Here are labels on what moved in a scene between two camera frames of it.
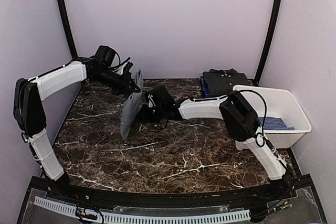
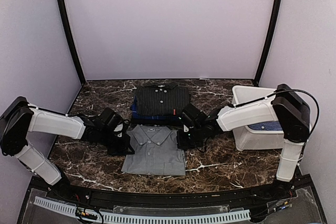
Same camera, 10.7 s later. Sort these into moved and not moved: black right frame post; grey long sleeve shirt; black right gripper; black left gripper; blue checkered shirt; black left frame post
Moved: grey long sleeve shirt; black right gripper; black left gripper
Not moved: black left frame post; blue checkered shirt; black right frame post
